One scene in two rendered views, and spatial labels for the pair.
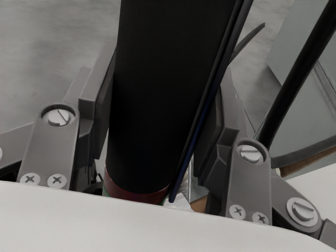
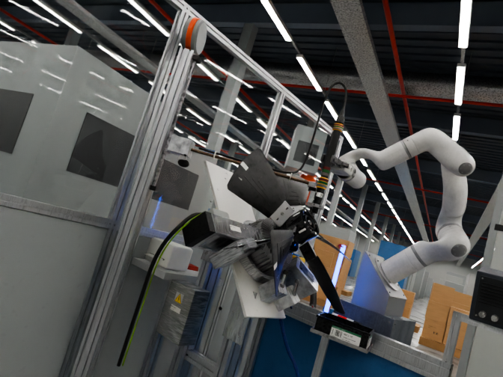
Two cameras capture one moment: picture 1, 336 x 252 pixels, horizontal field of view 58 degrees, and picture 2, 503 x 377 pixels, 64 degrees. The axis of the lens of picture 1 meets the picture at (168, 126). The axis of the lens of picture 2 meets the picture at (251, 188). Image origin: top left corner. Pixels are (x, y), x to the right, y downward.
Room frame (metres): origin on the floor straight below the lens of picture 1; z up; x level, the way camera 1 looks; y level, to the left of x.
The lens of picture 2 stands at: (1.42, 1.02, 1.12)
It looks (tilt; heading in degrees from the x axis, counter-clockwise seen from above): 6 degrees up; 227
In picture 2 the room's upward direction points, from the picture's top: 17 degrees clockwise
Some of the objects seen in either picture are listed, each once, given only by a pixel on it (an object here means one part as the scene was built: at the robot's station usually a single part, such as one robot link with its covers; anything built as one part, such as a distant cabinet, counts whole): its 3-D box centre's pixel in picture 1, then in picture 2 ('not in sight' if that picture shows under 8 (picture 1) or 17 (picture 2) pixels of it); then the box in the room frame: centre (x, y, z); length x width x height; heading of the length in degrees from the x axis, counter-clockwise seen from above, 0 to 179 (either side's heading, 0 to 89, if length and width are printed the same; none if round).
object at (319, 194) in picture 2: not in sight; (328, 161); (0.09, 0.01, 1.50); 0.04 x 0.04 x 0.46
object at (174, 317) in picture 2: not in sight; (183, 311); (0.35, -0.30, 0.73); 0.15 x 0.09 x 0.22; 97
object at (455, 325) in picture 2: not in sight; (452, 336); (-0.33, 0.49, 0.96); 0.03 x 0.03 x 0.20; 7
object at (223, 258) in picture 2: not in sight; (232, 253); (0.44, -0.02, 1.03); 0.15 x 0.10 x 0.14; 97
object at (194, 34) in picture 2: not in sight; (194, 37); (0.57, -0.53, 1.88); 0.17 x 0.15 x 0.16; 7
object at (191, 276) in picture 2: not in sight; (177, 271); (0.27, -0.53, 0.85); 0.36 x 0.24 x 0.03; 7
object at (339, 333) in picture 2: not in sight; (343, 330); (-0.12, 0.15, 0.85); 0.22 x 0.17 x 0.07; 112
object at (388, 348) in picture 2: not in sight; (343, 329); (-0.28, 0.06, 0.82); 0.90 x 0.04 x 0.08; 97
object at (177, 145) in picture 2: not in sight; (180, 146); (0.51, -0.46, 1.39); 0.10 x 0.07 x 0.08; 132
